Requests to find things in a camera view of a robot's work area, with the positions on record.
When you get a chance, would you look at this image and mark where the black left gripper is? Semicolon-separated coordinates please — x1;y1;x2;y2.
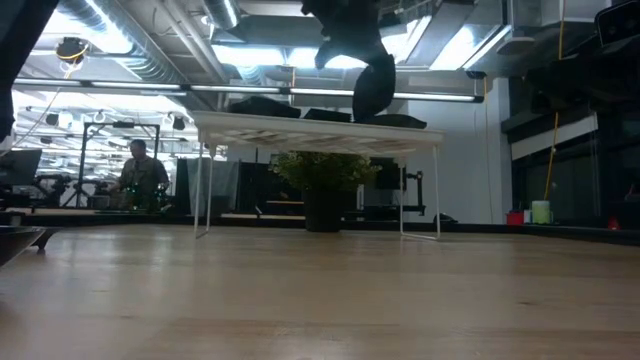
301;0;397;124

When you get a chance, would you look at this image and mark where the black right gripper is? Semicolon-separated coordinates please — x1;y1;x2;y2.
527;45;616;116

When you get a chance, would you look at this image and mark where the black oval plate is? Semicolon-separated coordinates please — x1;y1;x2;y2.
367;113;429;131
0;225;47;269

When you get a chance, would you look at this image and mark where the black wavy square plate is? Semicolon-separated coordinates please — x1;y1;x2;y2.
227;96;303;120

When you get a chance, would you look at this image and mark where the overhead LED light bar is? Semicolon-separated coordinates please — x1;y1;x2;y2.
12;78;485;104

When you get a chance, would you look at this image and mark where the black monitor on stand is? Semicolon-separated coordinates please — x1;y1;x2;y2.
372;158;427;221

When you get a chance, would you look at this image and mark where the potted green artificial plant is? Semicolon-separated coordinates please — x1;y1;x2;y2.
271;150;382;234

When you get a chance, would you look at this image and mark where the pale green cup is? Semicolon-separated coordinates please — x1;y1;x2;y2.
530;199;553;226

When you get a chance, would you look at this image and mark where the grey fabric panel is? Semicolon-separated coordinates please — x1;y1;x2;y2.
185;158;241;217

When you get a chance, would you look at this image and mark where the person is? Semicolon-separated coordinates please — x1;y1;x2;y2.
108;138;172;212

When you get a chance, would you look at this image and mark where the yellow extension cable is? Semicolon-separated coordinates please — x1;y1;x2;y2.
543;0;566;202

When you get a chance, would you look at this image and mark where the white wire rack shelf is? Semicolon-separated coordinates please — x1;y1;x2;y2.
188;109;445;241

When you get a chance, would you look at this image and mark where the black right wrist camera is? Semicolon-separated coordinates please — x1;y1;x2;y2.
593;0;640;47

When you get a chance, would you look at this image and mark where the black gantry frame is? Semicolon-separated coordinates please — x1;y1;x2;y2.
76;121;162;209

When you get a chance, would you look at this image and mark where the black ceiling cable reel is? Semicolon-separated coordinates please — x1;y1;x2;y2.
53;35;92;81

